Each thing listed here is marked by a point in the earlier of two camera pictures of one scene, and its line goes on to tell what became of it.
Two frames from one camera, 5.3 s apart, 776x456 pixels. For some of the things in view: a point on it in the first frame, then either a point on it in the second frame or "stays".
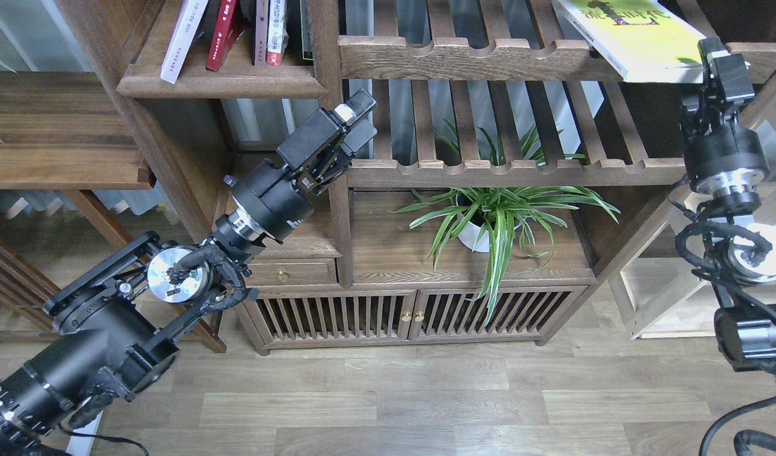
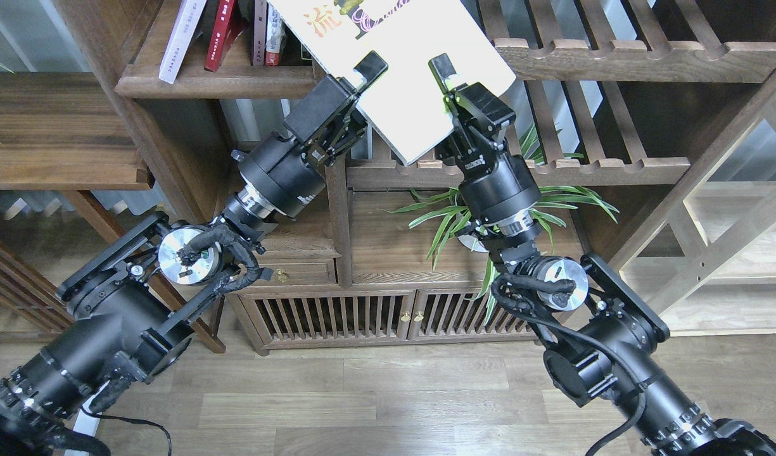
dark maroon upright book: x=261 y=31 stays
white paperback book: x=190 y=14 stays
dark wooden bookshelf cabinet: x=507 y=175 stays
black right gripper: x=718 y=106 -> x=481 y=120
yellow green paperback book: x=642 y=40 -> x=404 y=106
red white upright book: x=277 y=35 stays
